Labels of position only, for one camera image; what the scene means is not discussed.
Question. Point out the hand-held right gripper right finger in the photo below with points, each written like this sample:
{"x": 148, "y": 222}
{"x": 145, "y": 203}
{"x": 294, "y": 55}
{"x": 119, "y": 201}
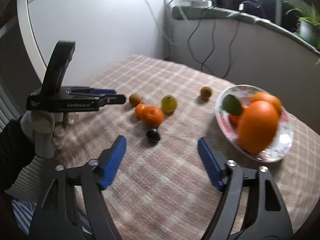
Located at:
{"x": 210, "y": 162}

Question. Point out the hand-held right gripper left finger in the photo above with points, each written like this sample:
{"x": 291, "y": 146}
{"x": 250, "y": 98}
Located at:
{"x": 112, "y": 163}

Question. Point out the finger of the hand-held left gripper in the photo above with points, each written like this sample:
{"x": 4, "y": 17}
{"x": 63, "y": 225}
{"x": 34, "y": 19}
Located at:
{"x": 113, "y": 99}
{"x": 103, "y": 91}

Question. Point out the brown kiwi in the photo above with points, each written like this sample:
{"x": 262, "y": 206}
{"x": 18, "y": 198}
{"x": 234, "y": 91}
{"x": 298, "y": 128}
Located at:
{"x": 206, "y": 92}
{"x": 135, "y": 99}

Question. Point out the large orange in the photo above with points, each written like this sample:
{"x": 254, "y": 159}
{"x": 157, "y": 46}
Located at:
{"x": 257, "y": 127}

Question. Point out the tangerine with green leaf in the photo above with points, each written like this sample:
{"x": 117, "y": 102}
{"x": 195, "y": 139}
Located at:
{"x": 233, "y": 106}

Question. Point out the floral white plate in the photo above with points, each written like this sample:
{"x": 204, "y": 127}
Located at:
{"x": 282, "y": 142}

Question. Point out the medium orange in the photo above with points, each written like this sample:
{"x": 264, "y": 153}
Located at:
{"x": 268, "y": 100}

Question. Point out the person's left forearm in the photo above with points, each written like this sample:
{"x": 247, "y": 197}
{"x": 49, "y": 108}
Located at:
{"x": 12, "y": 152}

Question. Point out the person's left hand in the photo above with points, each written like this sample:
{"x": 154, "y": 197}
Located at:
{"x": 43, "y": 132}

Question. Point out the small tangerine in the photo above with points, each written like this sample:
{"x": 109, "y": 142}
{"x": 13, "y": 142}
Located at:
{"x": 139, "y": 110}

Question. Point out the dark plum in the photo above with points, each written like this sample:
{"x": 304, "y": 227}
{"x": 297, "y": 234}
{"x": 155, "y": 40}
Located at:
{"x": 153, "y": 135}

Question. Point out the green round fruit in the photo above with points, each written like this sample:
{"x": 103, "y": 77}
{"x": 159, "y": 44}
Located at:
{"x": 169, "y": 104}

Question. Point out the white ribbed cloth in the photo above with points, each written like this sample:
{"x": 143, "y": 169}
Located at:
{"x": 27, "y": 180}

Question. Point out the striped cloth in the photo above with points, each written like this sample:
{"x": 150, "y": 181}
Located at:
{"x": 22, "y": 212}

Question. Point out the white power adapter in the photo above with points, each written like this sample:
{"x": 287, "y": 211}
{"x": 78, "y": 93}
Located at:
{"x": 200, "y": 4}

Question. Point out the potted spider plant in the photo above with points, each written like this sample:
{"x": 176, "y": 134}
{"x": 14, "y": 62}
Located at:
{"x": 306, "y": 28}

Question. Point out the window frame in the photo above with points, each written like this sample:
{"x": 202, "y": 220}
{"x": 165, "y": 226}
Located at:
{"x": 277, "y": 5}

